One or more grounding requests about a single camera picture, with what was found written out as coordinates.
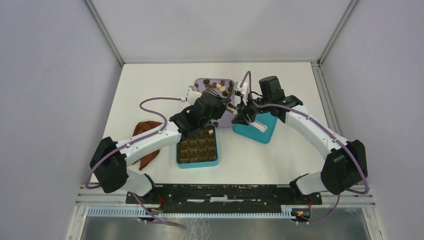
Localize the brown cloth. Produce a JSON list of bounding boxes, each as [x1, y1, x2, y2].
[[131, 120, 163, 171]]

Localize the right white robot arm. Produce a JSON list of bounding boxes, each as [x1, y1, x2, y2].
[[231, 71, 370, 204]]

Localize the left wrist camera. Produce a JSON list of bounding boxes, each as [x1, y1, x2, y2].
[[180, 85, 202, 106]]

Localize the teal chocolate box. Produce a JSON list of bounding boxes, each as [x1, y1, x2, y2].
[[176, 124, 219, 169]]

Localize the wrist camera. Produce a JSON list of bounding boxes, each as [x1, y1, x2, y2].
[[180, 85, 202, 106], [232, 82, 250, 105]]

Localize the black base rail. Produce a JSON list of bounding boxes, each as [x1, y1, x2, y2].
[[139, 183, 323, 214]]

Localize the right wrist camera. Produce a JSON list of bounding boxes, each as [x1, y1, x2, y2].
[[232, 82, 250, 105]]

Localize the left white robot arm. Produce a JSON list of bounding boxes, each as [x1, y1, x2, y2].
[[85, 92, 231, 204]]

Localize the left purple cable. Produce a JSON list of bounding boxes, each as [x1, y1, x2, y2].
[[85, 96, 183, 190]]

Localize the teal box lid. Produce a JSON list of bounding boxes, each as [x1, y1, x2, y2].
[[232, 113, 278, 144]]

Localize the purple chocolate tray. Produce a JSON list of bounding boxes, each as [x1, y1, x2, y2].
[[193, 78, 237, 129]]

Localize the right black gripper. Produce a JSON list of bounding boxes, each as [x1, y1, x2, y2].
[[231, 93, 271, 127]]

